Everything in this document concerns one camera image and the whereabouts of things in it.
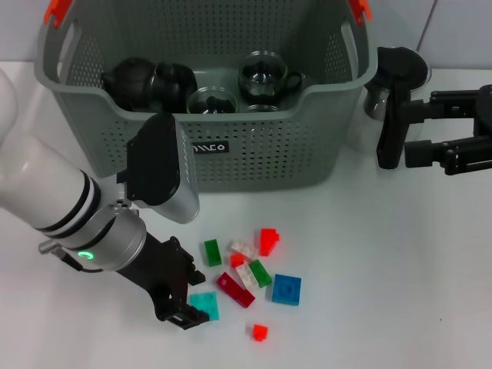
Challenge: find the teal toy plate brick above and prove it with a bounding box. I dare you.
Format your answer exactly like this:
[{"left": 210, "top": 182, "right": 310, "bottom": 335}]
[{"left": 188, "top": 291, "right": 221, "bottom": 323}]

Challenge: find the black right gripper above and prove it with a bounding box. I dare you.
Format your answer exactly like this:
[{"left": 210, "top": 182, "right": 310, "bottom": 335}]
[{"left": 399, "top": 84, "right": 492, "bottom": 177}]

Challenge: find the dark red toy brick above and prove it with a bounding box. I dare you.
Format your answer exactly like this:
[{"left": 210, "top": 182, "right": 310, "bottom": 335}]
[{"left": 215, "top": 271, "right": 257, "bottom": 308}]

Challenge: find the grey perforated storage basket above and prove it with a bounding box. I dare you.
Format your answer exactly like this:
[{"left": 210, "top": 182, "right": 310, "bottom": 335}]
[{"left": 33, "top": 0, "right": 380, "bottom": 193}]

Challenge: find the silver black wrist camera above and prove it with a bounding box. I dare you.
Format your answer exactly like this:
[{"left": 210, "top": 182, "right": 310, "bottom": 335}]
[{"left": 116, "top": 111, "right": 201, "bottom": 225}]

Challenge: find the glass teacup with black holder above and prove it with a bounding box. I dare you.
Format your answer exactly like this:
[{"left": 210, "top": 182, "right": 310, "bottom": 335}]
[
  {"left": 238, "top": 52, "right": 303, "bottom": 105},
  {"left": 151, "top": 61, "right": 199, "bottom": 115},
  {"left": 187, "top": 87, "right": 240, "bottom": 115},
  {"left": 244, "top": 104, "right": 278, "bottom": 115}
]

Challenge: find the blue toy plate brick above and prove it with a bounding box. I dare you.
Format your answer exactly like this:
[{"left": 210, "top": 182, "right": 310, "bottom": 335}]
[{"left": 271, "top": 273, "right": 303, "bottom": 307}]

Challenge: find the white translucent toy brick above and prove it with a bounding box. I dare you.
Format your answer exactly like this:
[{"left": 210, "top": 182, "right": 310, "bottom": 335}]
[
  {"left": 229, "top": 240, "right": 259, "bottom": 259},
  {"left": 234, "top": 264, "right": 259, "bottom": 290}
]

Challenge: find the glass pitcher with black handle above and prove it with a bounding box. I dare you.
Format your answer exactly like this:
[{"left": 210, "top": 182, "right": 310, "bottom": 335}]
[{"left": 363, "top": 45, "right": 432, "bottom": 170}]

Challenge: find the orange wedge toy brick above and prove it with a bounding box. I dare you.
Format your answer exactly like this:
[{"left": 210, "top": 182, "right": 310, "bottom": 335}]
[{"left": 259, "top": 228, "right": 283, "bottom": 258}]

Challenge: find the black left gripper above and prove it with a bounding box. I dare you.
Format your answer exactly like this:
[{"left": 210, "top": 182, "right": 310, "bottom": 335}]
[{"left": 117, "top": 233, "right": 211, "bottom": 331}]

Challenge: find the black clay teapot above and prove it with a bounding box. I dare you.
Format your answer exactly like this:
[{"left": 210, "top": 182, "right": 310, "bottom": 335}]
[{"left": 101, "top": 56, "right": 157, "bottom": 112}]

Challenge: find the left arm cable with plug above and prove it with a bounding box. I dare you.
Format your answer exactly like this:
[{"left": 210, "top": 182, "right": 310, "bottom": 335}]
[{"left": 38, "top": 240, "right": 105, "bottom": 274}]

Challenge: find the green toy brick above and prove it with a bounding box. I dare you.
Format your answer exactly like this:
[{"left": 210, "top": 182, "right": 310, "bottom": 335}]
[
  {"left": 248, "top": 259, "right": 272, "bottom": 289},
  {"left": 202, "top": 238, "right": 223, "bottom": 268}
]

